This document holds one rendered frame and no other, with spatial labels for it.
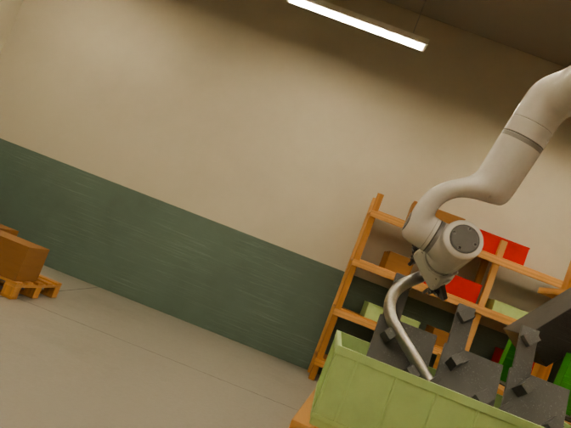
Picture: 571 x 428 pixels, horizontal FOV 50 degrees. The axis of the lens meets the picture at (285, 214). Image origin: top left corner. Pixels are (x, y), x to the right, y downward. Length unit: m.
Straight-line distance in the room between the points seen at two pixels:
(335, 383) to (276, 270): 6.15
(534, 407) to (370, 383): 0.50
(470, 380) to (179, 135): 6.46
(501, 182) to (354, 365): 0.48
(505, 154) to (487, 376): 0.59
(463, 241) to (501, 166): 0.17
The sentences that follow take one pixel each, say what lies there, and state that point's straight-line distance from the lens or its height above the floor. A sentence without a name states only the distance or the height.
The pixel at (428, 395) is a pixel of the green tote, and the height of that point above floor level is 0.93.
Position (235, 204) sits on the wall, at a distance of 7.49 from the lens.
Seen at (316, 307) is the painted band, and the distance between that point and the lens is 7.43.
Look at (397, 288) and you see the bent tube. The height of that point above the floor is 1.12.
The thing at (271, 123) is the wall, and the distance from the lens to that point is 7.63.
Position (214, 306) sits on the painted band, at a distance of 7.49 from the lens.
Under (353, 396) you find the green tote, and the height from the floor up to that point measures 0.87.
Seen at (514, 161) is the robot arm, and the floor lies 1.43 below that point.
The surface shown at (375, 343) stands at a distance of 1.56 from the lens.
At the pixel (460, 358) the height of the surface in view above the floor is 1.02.
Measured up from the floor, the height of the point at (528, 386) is 1.01.
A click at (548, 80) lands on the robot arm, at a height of 1.60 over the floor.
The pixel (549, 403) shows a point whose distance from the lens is 1.67.
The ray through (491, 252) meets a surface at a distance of 7.22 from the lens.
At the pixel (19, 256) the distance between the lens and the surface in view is 5.47.
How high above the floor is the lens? 1.07
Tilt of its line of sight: 4 degrees up
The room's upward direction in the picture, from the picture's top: 21 degrees clockwise
